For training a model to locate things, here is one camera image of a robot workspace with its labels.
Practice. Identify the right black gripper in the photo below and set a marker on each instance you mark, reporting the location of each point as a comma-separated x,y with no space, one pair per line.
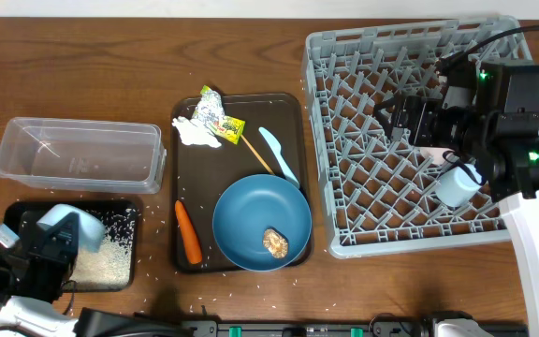
424,109

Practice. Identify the grey plastic dishwasher rack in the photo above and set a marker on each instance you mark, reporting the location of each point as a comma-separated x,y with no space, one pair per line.
379,195

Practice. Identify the clear plastic bin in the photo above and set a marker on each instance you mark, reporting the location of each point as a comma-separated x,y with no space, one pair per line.
83,155

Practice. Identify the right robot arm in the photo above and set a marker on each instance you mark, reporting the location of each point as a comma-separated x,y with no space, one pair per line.
490,113

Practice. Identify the orange carrot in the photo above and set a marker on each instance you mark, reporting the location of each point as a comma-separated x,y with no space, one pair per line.
190,239

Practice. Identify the white crumpled napkin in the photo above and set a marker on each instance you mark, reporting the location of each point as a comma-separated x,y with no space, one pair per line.
193,132

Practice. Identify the white rice pile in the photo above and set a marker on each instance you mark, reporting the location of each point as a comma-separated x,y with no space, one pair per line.
110,268

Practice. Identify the light blue plastic knife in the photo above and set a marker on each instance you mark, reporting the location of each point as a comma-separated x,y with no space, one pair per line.
276,149

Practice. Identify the brown pastry piece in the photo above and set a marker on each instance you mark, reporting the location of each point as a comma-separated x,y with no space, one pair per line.
275,243

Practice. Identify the wooden chopstick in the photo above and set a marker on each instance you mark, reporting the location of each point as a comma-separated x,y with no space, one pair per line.
257,155

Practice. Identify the dark blue plate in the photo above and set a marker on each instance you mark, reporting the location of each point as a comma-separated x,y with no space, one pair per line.
251,206

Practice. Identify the black plastic tray bin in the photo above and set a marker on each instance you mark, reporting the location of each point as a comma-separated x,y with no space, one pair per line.
21,214

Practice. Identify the crumpled foil wrapper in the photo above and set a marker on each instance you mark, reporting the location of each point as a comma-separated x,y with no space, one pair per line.
209,110

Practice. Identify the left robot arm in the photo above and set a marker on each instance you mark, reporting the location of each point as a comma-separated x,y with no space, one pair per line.
22,316

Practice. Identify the pink cup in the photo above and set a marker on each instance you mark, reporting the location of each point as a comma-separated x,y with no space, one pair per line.
437,154

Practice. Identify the yellow green snack packet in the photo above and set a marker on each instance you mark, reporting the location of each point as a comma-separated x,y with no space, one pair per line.
229,128

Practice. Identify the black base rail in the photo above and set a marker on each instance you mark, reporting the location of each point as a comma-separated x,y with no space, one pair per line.
381,327

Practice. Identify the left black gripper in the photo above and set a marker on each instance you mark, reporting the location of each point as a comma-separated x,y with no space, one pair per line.
47,253

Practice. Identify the light blue cup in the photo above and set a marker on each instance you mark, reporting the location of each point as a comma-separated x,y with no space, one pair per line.
456,187

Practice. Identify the light blue bowl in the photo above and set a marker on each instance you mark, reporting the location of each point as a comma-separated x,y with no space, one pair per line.
91,230

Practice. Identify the brown serving tray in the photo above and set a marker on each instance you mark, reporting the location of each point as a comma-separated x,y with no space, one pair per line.
201,174

